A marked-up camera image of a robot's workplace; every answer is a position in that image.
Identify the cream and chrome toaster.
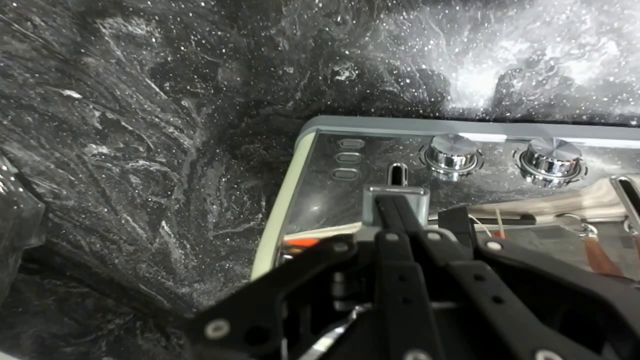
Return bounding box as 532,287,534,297
247,114,640,283

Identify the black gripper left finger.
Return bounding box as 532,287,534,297
183,196,447,360

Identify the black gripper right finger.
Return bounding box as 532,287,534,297
426,204,640,360

